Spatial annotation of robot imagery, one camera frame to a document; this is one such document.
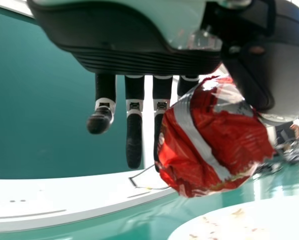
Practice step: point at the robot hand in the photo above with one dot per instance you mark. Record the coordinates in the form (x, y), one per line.
(139, 37)

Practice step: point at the red biscuit packet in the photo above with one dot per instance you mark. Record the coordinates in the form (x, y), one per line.
(209, 140)

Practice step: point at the white plate brown leaf pattern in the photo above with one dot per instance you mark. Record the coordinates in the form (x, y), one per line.
(252, 225)

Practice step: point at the white socket strip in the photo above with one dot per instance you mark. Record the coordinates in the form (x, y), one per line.
(64, 200)

